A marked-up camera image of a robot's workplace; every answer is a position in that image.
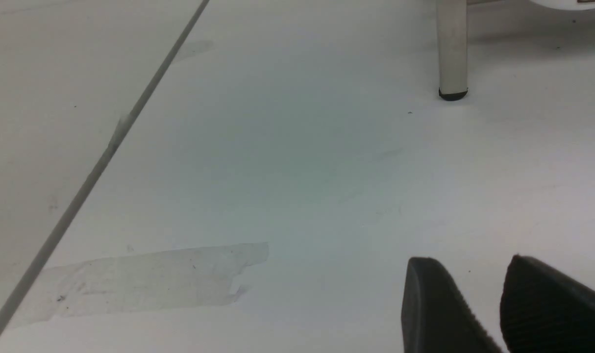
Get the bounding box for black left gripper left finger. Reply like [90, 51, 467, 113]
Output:
[401, 257, 502, 353]

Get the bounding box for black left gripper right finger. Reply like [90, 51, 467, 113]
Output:
[500, 254, 595, 353]

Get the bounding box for stainless steel shoe rack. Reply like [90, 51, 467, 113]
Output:
[436, 0, 492, 102]

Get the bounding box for clear tape strip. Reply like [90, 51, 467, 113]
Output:
[9, 243, 269, 328]

